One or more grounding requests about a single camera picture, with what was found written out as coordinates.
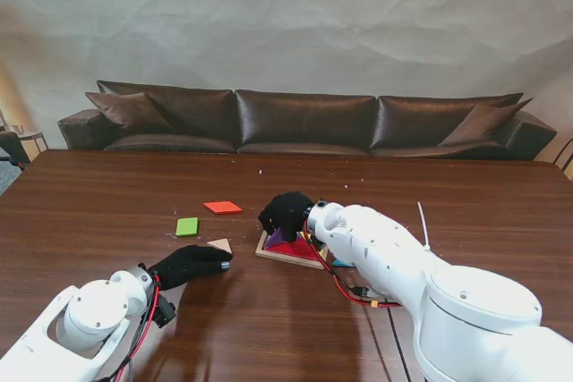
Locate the brown leather sofa pillow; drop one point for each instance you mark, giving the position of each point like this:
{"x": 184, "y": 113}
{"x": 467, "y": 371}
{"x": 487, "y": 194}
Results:
{"x": 130, "y": 113}
{"x": 483, "y": 124}

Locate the large red tangram triangle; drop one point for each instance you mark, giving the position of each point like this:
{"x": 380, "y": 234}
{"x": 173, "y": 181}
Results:
{"x": 293, "y": 252}

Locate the green tangram square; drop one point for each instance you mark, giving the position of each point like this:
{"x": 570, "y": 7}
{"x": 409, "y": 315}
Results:
{"x": 187, "y": 227}

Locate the purple tangram triangle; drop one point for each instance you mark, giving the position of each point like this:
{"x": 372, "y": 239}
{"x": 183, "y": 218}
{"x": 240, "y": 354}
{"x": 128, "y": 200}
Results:
{"x": 275, "y": 241}

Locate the square wooden tangram tray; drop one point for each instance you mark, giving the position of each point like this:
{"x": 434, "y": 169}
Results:
{"x": 286, "y": 261}

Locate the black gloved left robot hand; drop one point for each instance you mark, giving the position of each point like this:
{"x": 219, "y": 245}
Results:
{"x": 192, "y": 263}

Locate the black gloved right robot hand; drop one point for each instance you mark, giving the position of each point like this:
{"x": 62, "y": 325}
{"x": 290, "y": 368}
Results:
{"x": 288, "y": 214}

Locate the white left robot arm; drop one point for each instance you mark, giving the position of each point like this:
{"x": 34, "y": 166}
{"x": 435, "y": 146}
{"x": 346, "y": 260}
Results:
{"x": 89, "y": 315}

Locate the orange tangram parallelogram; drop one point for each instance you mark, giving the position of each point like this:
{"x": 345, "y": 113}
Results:
{"x": 223, "y": 207}

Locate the small side table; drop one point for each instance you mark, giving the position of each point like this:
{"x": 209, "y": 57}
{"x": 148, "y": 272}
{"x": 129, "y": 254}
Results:
{"x": 31, "y": 135}

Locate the natural wood tangram triangle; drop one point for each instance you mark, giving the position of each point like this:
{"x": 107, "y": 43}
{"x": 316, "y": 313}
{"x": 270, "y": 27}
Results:
{"x": 221, "y": 245}

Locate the dark brown leather sofa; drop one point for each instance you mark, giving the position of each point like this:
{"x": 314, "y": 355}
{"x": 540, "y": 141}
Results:
{"x": 304, "y": 118}

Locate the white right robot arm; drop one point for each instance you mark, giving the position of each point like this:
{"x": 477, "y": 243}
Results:
{"x": 403, "y": 274}

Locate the blue tangram triangle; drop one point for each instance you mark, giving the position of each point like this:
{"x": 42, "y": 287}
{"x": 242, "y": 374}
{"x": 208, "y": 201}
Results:
{"x": 340, "y": 263}

